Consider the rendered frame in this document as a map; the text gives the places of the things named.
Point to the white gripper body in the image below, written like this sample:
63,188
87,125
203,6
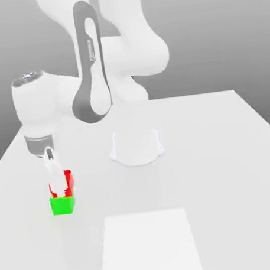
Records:
54,173

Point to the small red cube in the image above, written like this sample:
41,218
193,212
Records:
69,178

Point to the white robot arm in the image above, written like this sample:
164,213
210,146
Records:
125,55

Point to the small green cube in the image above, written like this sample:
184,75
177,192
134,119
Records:
62,205

